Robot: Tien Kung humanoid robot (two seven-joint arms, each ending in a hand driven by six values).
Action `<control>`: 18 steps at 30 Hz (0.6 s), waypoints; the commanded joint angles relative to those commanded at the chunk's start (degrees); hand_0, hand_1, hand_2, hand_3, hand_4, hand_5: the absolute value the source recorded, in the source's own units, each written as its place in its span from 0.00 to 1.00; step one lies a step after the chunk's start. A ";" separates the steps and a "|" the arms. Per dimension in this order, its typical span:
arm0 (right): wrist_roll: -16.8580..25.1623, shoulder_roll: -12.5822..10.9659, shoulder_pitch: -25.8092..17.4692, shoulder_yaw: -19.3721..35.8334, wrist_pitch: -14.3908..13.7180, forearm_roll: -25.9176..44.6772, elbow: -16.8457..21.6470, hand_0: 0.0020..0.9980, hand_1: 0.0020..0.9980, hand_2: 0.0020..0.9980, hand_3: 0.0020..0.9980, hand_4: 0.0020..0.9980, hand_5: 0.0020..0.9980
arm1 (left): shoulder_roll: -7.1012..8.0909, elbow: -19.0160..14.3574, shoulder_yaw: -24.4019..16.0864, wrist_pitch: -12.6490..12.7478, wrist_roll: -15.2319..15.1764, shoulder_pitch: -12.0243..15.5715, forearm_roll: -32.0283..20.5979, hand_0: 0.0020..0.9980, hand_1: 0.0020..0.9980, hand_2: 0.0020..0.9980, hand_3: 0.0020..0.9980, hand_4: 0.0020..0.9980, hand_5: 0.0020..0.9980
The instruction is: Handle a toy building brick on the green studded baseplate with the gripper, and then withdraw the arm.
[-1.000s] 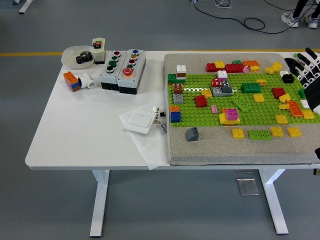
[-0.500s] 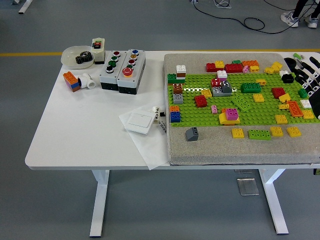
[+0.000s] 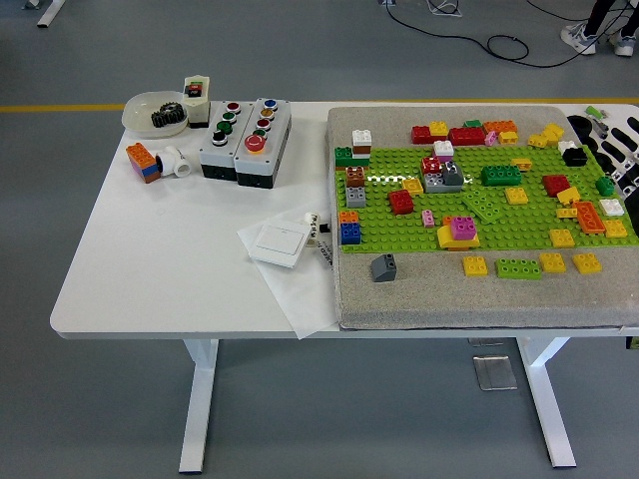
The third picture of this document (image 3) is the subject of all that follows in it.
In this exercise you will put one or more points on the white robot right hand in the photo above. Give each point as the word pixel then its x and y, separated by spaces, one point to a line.
pixel 624 149

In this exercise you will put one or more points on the magenta toy brick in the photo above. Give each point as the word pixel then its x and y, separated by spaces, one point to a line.
pixel 464 228

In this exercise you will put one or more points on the yellow curved toy brick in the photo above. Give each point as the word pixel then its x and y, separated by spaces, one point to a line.
pixel 447 240

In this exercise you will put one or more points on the green studded baseplate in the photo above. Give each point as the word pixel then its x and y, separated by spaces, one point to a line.
pixel 399 237

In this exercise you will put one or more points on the small green toy brick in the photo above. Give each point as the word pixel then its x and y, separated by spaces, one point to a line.
pixel 605 185

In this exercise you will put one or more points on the black toy brick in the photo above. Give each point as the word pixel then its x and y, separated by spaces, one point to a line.
pixel 574 157

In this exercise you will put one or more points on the small white toy brick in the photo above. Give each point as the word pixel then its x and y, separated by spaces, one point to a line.
pixel 566 146

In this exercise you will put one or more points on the yellow stepped toy brick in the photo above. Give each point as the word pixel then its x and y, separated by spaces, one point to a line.
pixel 549 136

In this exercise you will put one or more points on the long orange toy brick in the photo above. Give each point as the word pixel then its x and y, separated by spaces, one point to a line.
pixel 590 218
pixel 501 127

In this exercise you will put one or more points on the thin yellow toy brick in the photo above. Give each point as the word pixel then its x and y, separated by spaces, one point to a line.
pixel 566 213

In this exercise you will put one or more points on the long dark green brick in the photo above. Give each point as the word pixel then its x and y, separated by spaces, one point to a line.
pixel 501 175

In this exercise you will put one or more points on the lime green toy plate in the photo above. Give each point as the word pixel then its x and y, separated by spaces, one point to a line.
pixel 485 206

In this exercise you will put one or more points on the long red toy brick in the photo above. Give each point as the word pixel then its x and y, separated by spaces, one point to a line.
pixel 467 137

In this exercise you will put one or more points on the long lime green brick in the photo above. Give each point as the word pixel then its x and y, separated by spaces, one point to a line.
pixel 518 269

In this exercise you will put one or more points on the dark grey sloped brick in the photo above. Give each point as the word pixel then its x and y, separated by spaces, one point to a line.
pixel 453 174
pixel 384 268

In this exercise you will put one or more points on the long grey toy brick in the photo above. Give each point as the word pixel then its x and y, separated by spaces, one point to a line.
pixel 434 184

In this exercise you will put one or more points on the small pink toy brick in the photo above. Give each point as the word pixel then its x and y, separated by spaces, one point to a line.
pixel 429 219

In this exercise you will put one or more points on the flat yellow toy brick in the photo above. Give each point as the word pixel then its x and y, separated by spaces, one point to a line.
pixel 413 187

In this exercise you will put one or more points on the thin brown toy brick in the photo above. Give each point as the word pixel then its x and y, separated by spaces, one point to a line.
pixel 363 150

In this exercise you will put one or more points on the light grey toy brick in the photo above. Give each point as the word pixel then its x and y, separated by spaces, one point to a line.
pixel 357 198

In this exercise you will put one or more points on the dark green toy brick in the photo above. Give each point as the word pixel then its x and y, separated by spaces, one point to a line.
pixel 348 158

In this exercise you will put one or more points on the blue toy brick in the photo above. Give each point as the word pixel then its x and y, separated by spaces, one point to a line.
pixel 352 234

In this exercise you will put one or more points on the multicolour toy brick stack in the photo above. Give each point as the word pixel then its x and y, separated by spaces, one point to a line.
pixel 145 167

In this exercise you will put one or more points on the small green part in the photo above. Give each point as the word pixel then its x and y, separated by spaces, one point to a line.
pixel 592 111

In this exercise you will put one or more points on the person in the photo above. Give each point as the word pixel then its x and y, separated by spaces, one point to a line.
pixel 581 40

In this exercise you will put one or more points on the white table leg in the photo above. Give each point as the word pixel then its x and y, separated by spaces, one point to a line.
pixel 541 379
pixel 199 399

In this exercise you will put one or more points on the grey-brown mat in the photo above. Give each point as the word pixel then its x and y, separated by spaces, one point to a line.
pixel 434 304

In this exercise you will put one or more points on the metal floor plate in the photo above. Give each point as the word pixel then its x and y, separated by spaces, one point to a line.
pixel 494 373

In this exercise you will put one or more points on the white labelled connector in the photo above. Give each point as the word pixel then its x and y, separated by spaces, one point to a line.
pixel 312 219

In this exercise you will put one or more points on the white paper sheet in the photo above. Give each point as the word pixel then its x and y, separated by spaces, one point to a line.
pixel 299 309

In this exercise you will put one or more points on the grey emergency stop control box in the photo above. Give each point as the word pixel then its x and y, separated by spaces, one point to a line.
pixel 254 167

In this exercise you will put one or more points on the grey three-button control box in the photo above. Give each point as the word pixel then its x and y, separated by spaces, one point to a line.
pixel 212 157

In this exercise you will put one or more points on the white pipe tee fitting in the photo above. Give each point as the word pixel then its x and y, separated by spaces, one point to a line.
pixel 175 162

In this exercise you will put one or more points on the black metal gear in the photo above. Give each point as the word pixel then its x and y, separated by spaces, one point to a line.
pixel 167 117

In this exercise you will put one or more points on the white plastic bowl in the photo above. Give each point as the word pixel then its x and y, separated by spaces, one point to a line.
pixel 137 112

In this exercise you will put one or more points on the white furniture foot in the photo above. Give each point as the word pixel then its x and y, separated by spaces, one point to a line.
pixel 50 15

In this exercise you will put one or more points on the white wall switch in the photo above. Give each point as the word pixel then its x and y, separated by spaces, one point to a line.
pixel 277 242

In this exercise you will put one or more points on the cream switch box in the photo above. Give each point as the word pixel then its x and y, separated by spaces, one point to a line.
pixel 197 107

